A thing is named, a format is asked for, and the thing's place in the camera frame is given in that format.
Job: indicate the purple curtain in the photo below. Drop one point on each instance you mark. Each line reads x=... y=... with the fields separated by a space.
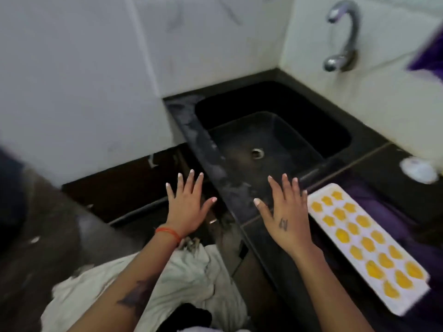
x=427 y=58

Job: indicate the person's right hand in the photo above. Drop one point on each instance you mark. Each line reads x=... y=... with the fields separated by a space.
x=289 y=224

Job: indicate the person's right forearm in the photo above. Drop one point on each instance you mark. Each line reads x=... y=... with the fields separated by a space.
x=328 y=293

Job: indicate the chrome wall tap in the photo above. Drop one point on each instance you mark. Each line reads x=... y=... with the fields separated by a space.
x=351 y=31

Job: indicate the black sink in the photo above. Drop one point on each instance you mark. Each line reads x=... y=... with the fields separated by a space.
x=277 y=134

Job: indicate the white plastic funnel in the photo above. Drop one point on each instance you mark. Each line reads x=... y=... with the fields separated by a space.
x=418 y=171

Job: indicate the metal sink drain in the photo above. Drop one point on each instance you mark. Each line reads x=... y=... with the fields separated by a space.
x=257 y=153

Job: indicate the person's left forearm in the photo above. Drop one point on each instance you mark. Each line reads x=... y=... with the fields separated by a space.
x=128 y=290

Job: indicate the person's left hand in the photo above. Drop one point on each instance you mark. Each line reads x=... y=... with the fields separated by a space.
x=185 y=214

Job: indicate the crumpled white cloth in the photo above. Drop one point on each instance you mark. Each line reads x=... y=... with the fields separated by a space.
x=193 y=273

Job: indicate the white ice tray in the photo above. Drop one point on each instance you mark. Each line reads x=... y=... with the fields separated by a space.
x=360 y=235

